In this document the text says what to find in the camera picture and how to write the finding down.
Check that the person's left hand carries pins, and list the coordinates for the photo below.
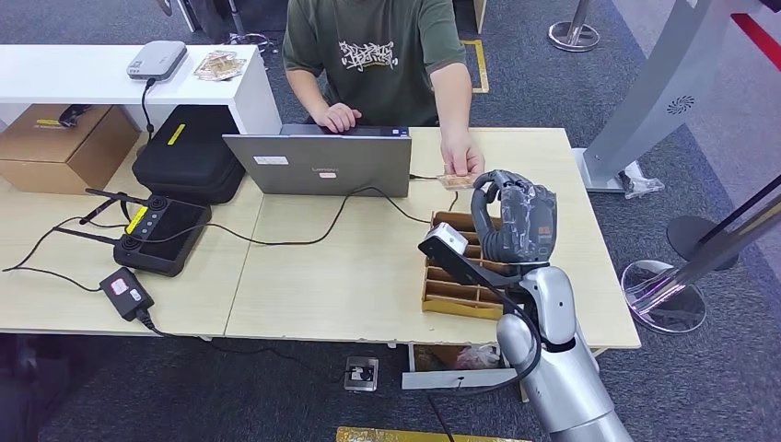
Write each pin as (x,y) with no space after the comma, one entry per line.
(462,155)

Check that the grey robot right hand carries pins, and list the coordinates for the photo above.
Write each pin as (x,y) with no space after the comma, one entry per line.
(518,219)

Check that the person's right hand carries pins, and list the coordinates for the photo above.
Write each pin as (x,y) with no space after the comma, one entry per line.
(338,117)

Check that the card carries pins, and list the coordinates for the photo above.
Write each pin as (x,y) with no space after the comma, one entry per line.
(454,181)

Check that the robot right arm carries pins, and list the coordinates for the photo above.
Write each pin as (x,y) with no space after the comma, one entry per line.
(567,378)

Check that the person's right forearm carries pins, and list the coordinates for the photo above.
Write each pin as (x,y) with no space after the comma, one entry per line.
(308,91)

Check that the person's left forearm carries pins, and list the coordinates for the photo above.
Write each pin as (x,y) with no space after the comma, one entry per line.
(453,97)

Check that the person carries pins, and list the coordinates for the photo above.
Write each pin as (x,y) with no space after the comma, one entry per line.
(372,79)

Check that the wooden slotted card holder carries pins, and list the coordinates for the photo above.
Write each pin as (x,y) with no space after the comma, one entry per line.
(451,293)

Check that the grey laptop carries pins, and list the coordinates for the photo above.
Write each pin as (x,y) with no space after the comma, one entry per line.
(317,165)

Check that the clear plastic bag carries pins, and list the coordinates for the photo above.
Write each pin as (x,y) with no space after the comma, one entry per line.
(641,185)

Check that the stack of sleeved cards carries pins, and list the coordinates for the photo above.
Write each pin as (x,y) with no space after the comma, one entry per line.
(219,66)

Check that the crumpled plastic bag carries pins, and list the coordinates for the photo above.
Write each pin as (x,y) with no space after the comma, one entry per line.
(477,358)

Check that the black carrying case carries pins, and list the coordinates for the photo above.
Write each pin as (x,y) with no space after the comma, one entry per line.
(189,155)

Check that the chrome stanchion with mirrored base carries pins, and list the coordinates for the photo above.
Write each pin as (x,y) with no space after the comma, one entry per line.
(662,299)

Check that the chrome stanchion with round base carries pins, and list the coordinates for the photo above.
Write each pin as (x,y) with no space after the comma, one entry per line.
(573,33)

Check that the white under-desk tray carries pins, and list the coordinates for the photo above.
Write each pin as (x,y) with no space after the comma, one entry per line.
(451,379)

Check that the stanchion with black base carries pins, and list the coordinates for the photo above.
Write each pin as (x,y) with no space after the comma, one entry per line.
(695,235)

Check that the grey box device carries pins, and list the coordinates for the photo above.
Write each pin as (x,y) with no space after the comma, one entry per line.
(157,60)

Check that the black controller with antennas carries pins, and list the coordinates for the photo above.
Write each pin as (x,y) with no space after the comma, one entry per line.
(165,238)

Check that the metal floor socket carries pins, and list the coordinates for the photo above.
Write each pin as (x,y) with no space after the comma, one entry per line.
(360,374)

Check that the gold foil strip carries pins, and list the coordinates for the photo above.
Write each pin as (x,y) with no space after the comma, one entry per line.
(390,435)

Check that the white side cabinet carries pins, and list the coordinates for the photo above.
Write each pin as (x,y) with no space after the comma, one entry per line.
(79,79)

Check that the black power adapter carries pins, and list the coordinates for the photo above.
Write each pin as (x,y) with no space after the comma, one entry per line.
(126,294)

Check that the brown cardboard box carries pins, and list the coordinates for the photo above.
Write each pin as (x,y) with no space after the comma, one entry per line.
(61,155)

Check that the red barrier strip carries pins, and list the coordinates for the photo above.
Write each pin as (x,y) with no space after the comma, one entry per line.
(756,33)

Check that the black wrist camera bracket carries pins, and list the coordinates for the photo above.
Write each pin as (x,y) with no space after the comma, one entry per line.
(463,268)

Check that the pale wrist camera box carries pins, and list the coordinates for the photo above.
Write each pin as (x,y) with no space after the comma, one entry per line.
(447,238)

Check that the yellow floor tape frame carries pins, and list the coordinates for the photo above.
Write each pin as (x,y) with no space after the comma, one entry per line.
(482,67)

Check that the silver gate post with logo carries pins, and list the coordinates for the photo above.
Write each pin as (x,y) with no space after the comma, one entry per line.
(659,79)

